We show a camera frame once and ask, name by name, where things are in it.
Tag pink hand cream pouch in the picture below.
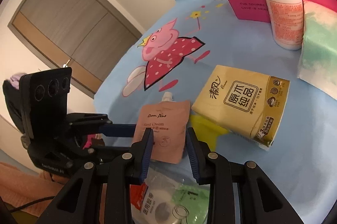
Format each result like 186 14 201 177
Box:
132 92 190 164

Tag yellow tissue paper pack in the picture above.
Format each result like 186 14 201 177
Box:
191 65 290 150

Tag purple and black hanging clothes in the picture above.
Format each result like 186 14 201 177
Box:
2 73 25 134

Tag clear plastic medical tape packet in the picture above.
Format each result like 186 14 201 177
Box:
130 169 209 224

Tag orange left sleeve forearm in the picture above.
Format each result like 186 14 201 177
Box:
0 162 68 208

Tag orange green tissue box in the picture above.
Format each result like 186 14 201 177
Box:
298 0 337 99

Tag blue cartoon bed sheet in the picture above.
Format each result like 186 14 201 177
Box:
94 0 336 223

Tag grey wooden door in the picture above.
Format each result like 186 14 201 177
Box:
8 0 142 97

